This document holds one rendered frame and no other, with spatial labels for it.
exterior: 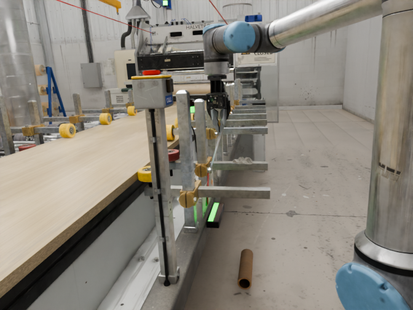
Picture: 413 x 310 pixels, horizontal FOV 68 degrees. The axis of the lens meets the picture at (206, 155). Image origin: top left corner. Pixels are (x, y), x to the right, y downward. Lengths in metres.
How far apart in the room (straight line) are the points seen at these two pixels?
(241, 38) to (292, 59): 9.06
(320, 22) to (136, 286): 0.90
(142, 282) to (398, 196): 0.73
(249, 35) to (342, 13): 0.29
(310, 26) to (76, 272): 0.87
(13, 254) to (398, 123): 0.73
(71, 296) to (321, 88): 9.71
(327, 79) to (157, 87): 9.61
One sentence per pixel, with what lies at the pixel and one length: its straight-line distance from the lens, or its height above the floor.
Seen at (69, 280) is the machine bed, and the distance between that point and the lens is 0.83.
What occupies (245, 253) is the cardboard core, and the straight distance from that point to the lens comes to 2.11.
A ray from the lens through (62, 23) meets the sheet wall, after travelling 12.18.
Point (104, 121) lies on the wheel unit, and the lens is 2.28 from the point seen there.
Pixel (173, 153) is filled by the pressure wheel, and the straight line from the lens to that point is 1.28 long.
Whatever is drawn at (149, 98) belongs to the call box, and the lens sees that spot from 0.68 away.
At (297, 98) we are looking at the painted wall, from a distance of 10.10.
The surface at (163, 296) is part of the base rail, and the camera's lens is 0.83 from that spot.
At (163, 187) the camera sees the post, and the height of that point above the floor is 0.96.
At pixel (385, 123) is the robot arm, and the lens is 0.61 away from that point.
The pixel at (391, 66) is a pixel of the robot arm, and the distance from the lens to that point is 0.60.
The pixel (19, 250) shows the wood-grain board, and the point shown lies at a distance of 0.73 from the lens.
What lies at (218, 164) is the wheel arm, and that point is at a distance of 1.27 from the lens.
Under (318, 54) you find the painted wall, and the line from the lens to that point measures 10.15.
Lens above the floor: 1.22
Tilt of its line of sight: 15 degrees down
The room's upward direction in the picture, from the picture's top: 3 degrees counter-clockwise
